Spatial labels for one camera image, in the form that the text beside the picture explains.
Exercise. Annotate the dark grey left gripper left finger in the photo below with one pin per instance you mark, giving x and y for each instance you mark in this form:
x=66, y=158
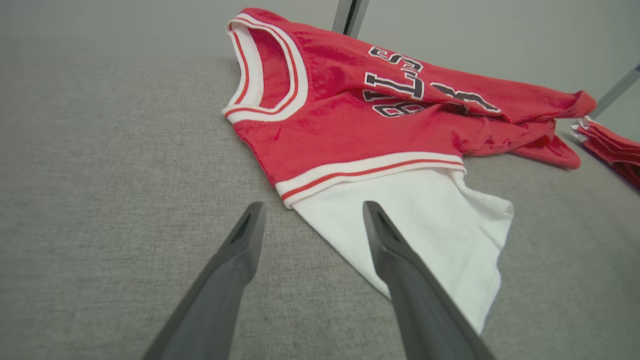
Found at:
x=220, y=300

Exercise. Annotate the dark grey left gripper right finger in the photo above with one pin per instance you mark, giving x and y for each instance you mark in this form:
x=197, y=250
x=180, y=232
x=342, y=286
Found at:
x=420, y=310

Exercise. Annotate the red basketball jersey white sleeves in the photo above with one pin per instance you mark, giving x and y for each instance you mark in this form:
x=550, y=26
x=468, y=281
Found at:
x=350, y=130

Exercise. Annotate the red and white garment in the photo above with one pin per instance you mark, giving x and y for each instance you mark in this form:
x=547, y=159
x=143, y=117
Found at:
x=615, y=150

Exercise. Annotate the grey fabric sofa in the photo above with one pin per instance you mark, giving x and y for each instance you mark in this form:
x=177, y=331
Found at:
x=125, y=175

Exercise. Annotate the grey slanted metal bar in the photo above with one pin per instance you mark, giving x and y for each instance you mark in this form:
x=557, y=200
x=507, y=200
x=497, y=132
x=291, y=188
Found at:
x=617, y=90

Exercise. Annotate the grey partition frame upright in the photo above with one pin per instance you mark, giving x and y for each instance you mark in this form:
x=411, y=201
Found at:
x=342, y=15

